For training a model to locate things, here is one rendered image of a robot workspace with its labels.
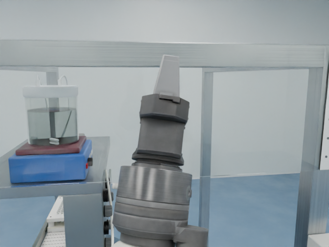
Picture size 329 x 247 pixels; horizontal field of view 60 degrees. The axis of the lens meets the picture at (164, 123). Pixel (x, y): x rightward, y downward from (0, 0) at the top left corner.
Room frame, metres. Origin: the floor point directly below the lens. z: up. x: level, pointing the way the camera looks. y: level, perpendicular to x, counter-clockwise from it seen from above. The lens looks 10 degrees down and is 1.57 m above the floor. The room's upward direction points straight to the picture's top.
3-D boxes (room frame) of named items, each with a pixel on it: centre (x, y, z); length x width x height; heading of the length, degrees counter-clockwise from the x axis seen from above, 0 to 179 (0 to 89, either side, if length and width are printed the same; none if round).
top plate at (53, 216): (1.38, 0.45, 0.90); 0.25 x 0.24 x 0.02; 98
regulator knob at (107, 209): (0.80, 0.17, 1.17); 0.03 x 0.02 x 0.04; 9
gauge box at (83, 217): (0.84, 0.24, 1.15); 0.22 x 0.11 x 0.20; 9
